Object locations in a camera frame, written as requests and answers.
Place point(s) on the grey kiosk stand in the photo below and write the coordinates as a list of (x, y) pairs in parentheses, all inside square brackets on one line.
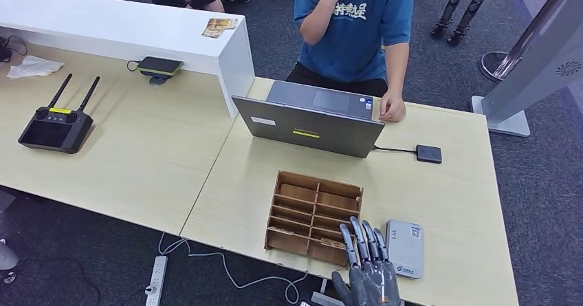
[(537, 58)]

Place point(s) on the grey caster foot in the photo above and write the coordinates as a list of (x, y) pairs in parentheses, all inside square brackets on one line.
[(7, 258)]

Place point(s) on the white card reader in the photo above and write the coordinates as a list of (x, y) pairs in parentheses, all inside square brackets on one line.
[(405, 249)]

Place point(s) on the patterned room key card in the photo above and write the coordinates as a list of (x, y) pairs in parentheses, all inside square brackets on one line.
[(330, 242)]

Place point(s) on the person's left forearm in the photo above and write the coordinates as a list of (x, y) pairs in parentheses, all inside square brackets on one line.
[(395, 69)]

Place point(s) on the white counter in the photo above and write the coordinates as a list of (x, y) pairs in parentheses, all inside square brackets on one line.
[(114, 26)]

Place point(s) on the round grey phone stand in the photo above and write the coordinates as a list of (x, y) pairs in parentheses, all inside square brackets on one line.
[(158, 81)]

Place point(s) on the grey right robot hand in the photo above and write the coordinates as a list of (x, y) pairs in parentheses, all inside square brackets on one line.
[(371, 281)]

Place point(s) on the wooden card organizer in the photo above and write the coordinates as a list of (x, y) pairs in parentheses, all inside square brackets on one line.
[(289, 244)]

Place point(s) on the white tissue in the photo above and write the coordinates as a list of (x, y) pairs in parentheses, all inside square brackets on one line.
[(34, 67)]

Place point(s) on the chrome stanchion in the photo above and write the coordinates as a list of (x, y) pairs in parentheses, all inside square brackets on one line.
[(492, 66)]

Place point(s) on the grey laptop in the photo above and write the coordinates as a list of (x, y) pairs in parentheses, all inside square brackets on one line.
[(309, 133)]

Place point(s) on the black remote controller with antennas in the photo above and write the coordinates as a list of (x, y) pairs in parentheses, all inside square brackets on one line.
[(54, 133)]

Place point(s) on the person's right forearm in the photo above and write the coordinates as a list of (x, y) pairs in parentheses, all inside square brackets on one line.
[(319, 19)]

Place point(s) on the white power strip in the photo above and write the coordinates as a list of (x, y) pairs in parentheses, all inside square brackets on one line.
[(157, 276)]

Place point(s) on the white desk frame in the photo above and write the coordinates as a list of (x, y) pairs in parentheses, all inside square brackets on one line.
[(324, 300)]

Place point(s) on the person's left hand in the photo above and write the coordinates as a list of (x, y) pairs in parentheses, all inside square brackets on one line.
[(392, 108)]

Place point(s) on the humanoid robot with black legs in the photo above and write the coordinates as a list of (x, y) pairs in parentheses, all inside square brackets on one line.
[(454, 3)]

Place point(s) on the black green phone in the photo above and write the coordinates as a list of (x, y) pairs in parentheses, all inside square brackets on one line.
[(159, 65)]

